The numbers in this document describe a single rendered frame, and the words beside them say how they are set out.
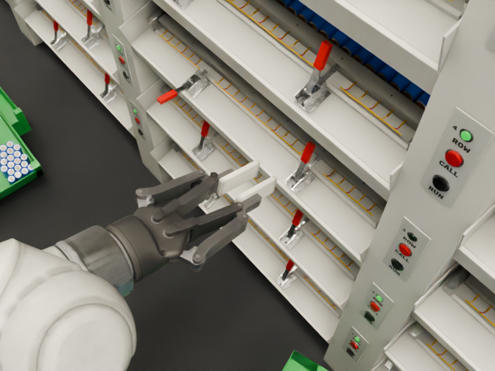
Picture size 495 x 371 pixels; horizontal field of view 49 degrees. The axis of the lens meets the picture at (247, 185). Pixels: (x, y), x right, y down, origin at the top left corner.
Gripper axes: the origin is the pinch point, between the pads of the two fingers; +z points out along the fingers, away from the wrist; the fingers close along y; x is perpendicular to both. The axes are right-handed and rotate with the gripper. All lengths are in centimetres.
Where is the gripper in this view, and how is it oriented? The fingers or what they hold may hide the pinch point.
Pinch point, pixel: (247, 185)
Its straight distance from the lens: 74.4
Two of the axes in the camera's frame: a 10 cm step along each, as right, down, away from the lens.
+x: 1.6, -6.5, -7.4
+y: 6.5, 6.4, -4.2
